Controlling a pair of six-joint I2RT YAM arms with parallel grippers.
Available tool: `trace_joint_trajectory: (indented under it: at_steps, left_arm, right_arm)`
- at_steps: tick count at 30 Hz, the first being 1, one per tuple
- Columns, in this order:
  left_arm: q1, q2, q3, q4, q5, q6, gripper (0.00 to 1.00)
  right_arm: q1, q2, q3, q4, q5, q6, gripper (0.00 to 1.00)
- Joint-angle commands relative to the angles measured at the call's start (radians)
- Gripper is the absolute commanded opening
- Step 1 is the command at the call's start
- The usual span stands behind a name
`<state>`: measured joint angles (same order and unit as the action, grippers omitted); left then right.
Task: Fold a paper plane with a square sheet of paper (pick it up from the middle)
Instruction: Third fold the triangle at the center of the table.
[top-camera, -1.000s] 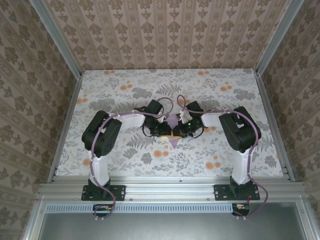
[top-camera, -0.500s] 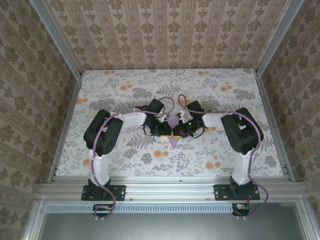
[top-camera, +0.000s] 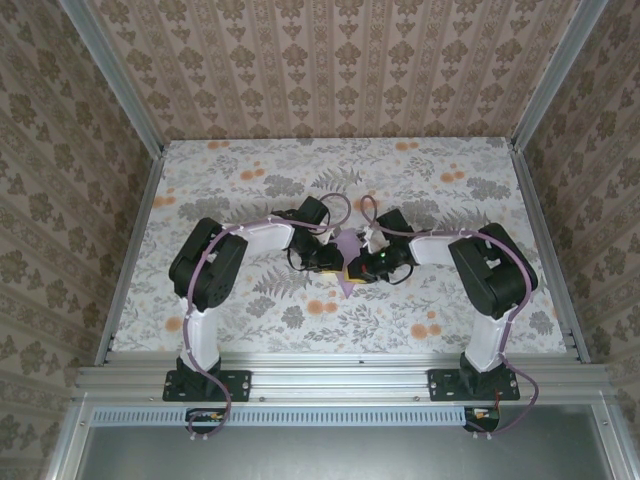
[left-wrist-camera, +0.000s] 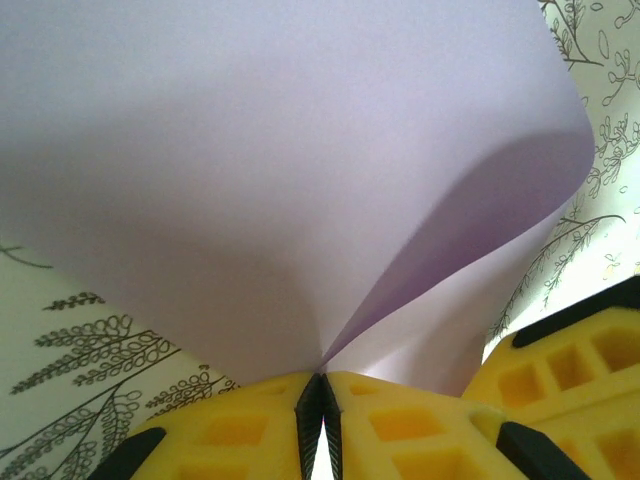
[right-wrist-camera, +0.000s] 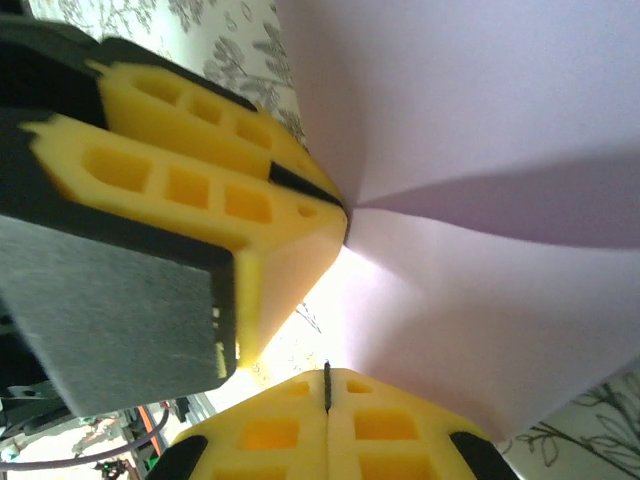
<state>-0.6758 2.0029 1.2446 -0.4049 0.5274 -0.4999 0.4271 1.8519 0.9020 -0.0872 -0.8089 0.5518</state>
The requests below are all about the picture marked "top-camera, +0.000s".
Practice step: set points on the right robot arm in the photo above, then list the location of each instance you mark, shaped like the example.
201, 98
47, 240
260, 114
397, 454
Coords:
495, 270

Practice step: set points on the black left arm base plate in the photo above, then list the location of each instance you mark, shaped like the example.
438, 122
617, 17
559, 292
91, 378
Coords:
240, 385

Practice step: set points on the grey metal panel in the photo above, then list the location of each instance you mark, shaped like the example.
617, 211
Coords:
340, 455

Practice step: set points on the purple paper sheet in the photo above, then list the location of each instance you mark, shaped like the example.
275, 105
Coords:
346, 245

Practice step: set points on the black electronics module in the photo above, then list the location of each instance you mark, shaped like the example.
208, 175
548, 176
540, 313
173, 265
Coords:
205, 422
482, 422

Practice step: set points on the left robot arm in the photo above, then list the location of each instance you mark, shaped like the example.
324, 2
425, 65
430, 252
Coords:
210, 265

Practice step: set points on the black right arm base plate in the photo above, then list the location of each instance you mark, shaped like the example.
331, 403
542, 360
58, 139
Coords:
440, 390

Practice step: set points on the floral patterned table cover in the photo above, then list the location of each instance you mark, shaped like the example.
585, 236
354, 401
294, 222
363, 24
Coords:
225, 165

